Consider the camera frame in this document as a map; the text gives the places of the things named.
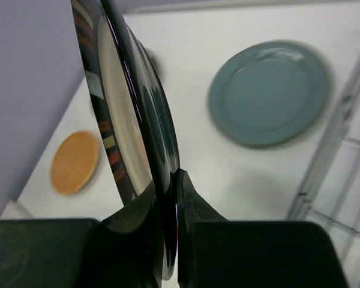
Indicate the black rimmed plate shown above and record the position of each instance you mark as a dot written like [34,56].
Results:
[132,113]

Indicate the black wire dish rack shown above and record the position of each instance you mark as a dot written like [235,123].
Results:
[329,193]

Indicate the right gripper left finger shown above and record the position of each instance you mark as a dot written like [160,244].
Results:
[127,248]

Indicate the teal plate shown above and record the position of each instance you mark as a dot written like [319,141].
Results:
[269,92]

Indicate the orange woven coaster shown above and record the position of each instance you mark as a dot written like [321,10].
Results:
[74,162]

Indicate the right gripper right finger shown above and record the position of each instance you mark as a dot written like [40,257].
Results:
[191,207]

